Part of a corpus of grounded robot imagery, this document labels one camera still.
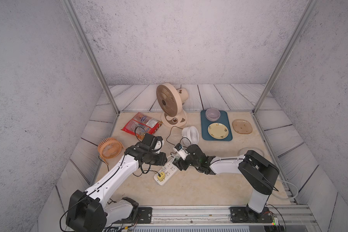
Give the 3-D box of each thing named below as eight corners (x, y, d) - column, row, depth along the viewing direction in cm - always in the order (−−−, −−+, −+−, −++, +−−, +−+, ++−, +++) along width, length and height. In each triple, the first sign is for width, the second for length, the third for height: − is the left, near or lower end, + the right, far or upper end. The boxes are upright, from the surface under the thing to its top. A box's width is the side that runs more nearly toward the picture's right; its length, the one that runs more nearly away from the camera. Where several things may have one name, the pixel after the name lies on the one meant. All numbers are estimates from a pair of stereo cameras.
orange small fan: (101, 160, 96) (91, 149, 85) (114, 146, 103) (107, 134, 92) (111, 166, 93) (102, 155, 82) (124, 151, 100) (117, 139, 90)
